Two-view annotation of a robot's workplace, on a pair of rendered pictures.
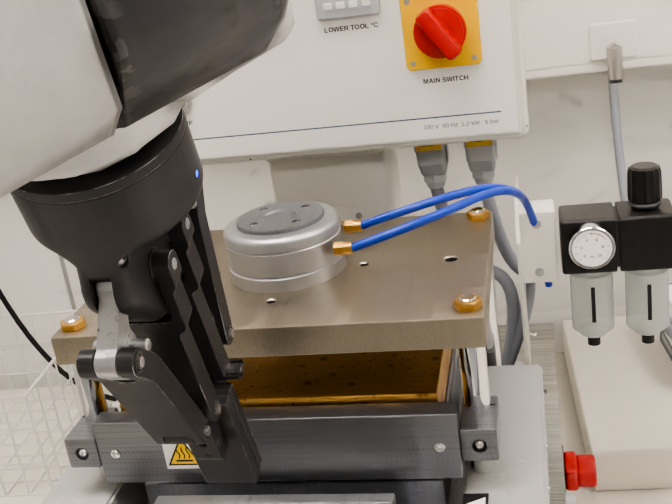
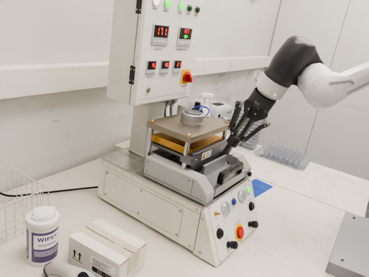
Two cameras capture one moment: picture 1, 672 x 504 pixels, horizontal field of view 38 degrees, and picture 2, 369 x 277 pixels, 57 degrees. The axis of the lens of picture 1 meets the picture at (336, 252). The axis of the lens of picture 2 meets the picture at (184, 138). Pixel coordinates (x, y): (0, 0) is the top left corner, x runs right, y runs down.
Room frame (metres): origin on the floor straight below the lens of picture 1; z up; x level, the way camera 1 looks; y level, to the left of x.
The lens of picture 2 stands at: (0.25, 1.12, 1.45)
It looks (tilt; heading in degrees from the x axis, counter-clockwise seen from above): 20 degrees down; 289
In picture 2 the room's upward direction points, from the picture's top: 9 degrees clockwise
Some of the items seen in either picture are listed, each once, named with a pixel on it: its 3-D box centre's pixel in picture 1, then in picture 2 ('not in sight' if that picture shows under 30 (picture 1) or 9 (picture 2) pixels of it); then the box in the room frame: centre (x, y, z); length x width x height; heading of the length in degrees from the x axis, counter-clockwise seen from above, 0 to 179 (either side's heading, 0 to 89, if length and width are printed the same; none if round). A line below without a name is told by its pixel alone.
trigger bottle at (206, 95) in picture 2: not in sight; (204, 112); (0.82, -0.82, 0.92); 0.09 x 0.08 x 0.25; 39
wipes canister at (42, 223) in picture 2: not in sight; (42, 234); (0.84, 0.49, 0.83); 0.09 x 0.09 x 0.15
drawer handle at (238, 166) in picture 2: not in sight; (230, 172); (0.43, 0.08, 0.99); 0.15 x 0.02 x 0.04; 77
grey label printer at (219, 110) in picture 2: not in sight; (210, 114); (0.82, -0.96, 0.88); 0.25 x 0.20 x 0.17; 164
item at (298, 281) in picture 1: (331, 283); (186, 126); (0.64, 0.01, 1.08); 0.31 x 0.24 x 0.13; 77
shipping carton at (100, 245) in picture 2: not in sight; (107, 252); (0.67, 0.42, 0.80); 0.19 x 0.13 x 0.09; 170
